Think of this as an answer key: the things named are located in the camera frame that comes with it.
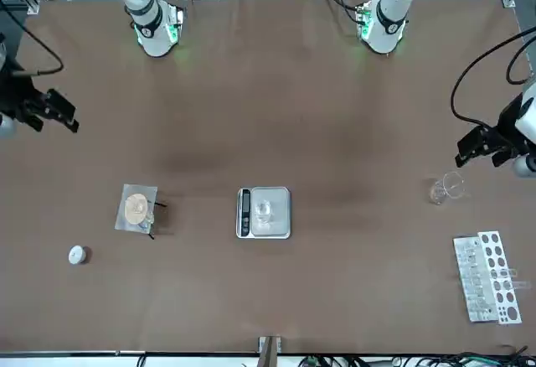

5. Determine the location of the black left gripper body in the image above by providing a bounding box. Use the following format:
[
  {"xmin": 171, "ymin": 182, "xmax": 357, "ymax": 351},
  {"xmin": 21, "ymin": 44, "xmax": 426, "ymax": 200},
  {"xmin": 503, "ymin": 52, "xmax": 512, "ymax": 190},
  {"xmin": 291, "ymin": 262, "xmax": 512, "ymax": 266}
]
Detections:
[{"xmin": 480, "ymin": 93, "xmax": 532, "ymax": 158}]

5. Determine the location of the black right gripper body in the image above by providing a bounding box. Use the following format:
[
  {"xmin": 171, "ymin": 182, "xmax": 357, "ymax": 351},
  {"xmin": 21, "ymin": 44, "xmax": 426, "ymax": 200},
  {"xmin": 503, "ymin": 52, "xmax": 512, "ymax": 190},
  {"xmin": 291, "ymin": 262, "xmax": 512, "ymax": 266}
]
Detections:
[{"xmin": 0, "ymin": 64, "xmax": 48, "ymax": 126}]

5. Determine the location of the small glass beaker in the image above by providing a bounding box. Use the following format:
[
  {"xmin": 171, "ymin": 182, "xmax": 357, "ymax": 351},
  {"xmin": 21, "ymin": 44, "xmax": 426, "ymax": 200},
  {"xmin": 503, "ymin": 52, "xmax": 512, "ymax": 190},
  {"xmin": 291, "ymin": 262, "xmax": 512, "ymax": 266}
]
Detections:
[{"xmin": 253, "ymin": 199, "xmax": 274, "ymax": 230}]

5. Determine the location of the large glass beaker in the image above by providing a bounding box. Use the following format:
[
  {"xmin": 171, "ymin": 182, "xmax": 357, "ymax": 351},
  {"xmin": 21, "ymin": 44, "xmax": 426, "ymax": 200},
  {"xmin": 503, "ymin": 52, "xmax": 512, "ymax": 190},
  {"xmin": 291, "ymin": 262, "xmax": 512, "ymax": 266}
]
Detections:
[{"xmin": 428, "ymin": 172, "xmax": 466, "ymax": 206}]

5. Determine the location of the silver digital balance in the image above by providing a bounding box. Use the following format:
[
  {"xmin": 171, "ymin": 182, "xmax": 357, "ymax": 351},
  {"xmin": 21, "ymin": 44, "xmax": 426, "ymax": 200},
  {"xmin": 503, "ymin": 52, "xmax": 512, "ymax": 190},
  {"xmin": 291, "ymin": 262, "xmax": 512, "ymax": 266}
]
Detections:
[{"xmin": 235, "ymin": 185, "xmax": 292, "ymax": 240}]

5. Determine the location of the white test tube rack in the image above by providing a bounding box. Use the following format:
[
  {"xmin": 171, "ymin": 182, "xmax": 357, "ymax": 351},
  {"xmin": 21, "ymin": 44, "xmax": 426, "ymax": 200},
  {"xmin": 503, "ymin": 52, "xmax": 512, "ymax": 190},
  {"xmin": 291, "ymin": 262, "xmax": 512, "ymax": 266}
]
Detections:
[{"xmin": 452, "ymin": 230, "xmax": 524, "ymax": 326}]

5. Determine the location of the white lamp cap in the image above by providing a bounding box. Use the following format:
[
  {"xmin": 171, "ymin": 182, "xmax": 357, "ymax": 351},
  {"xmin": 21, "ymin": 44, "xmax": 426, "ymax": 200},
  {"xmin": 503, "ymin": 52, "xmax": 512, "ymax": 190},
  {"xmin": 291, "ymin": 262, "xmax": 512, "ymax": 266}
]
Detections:
[{"xmin": 67, "ymin": 245, "xmax": 88, "ymax": 266}]

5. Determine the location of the black tripod stand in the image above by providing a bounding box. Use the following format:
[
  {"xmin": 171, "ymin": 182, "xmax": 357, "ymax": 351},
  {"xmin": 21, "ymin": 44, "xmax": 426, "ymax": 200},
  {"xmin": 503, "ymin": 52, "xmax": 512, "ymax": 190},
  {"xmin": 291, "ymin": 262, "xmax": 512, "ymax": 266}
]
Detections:
[{"xmin": 145, "ymin": 199, "xmax": 169, "ymax": 241}]

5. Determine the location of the glass alcohol lamp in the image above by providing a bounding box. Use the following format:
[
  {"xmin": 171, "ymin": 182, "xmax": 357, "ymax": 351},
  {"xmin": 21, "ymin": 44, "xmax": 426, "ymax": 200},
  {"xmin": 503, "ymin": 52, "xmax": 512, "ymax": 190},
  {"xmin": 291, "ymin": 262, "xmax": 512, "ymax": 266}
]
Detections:
[{"xmin": 139, "ymin": 210, "xmax": 157, "ymax": 233}]

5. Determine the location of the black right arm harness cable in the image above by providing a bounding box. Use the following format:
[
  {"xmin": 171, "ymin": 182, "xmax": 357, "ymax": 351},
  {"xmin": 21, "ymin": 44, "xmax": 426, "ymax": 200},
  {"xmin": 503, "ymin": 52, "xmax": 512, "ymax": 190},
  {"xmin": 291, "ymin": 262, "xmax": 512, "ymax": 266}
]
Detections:
[{"xmin": 0, "ymin": 0, "xmax": 65, "ymax": 78}]

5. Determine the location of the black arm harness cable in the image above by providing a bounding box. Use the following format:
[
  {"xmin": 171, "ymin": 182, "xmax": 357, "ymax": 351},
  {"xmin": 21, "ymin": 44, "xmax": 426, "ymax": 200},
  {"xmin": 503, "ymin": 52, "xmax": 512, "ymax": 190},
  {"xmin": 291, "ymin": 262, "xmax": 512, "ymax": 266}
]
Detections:
[
  {"xmin": 0, "ymin": 0, "xmax": 65, "ymax": 78},
  {"xmin": 449, "ymin": 26, "xmax": 536, "ymax": 128}
]

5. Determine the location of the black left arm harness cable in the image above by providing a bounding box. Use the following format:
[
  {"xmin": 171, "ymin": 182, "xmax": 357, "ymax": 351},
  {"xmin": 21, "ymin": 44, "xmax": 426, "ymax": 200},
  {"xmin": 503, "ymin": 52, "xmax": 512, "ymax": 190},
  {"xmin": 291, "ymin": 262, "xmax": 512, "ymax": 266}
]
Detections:
[{"xmin": 449, "ymin": 26, "xmax": 536, "ymax": 128}]

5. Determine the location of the black left base cable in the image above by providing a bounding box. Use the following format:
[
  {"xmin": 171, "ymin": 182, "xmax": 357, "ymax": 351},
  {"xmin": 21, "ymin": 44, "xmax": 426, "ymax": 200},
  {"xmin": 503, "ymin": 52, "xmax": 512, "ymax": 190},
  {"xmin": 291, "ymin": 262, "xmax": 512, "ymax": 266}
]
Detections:
[{"xmin": 325, "ymin": 0, "xmax": 366, "ymax": 23}]

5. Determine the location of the black desk cable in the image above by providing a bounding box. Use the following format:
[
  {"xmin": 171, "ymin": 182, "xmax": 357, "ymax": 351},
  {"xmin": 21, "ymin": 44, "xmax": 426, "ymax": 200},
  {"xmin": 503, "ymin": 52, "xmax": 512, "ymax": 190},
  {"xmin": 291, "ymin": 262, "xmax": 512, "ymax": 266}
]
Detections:
[{"xmin": 299, "ymin": 344, "xmax": 536, "ymax": 367}]

